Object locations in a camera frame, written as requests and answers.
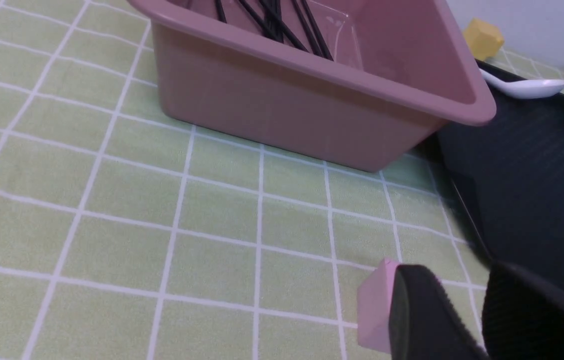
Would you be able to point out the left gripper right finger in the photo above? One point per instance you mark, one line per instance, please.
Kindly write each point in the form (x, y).
(523, 315)

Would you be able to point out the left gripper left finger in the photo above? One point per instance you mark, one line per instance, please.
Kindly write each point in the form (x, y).
(423, 324)

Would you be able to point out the pink block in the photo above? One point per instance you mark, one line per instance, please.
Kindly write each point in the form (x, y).
(374, 298)

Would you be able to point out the black plastic tray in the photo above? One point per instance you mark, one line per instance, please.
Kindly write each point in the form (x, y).
(509, 177)

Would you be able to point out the white spoon far left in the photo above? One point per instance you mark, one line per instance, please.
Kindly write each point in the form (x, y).
(529, 89)

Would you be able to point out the pink plastic bin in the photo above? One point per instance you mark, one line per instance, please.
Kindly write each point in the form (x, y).
(399, 71)

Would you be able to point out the yellow block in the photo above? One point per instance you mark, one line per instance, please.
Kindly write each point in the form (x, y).
(484, 39)

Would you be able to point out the green checkered tablecloth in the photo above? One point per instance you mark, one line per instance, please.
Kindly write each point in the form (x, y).
(128, 235)

